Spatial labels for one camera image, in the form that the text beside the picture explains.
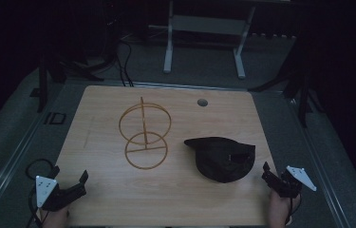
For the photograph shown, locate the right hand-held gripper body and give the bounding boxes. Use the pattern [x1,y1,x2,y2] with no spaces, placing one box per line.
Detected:
[261,165,318,200]

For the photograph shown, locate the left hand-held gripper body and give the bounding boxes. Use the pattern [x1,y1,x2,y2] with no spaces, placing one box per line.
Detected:
[35,175,88,213]

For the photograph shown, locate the person's right hand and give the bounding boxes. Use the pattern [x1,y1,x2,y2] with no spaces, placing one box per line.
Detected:
[268,189,302,228]

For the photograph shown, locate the person's left hand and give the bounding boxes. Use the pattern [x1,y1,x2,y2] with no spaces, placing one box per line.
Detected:
[40,207,71,228]

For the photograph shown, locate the black baseball cap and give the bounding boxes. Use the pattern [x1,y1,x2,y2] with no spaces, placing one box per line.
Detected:
[183,136,256,184]

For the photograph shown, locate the black tripod stand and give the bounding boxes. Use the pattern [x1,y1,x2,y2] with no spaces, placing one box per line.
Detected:
[247,31,326,128]
[28,51,118,114]

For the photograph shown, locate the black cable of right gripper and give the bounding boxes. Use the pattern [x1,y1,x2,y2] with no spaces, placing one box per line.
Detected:
[284,196,303,226]

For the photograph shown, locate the black rectangular floor bracket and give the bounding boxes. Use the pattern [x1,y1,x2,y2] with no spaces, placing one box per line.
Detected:
[43,111,67,126]

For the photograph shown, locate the gold wire hat stand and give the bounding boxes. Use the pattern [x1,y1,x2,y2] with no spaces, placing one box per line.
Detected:
[118,96,173,171]

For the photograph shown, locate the black floor cables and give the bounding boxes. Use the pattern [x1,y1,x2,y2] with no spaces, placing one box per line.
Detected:
[114,36,136,88]

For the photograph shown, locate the white metal desk frame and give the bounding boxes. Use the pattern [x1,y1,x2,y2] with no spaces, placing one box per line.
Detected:
[148,0,293,80]

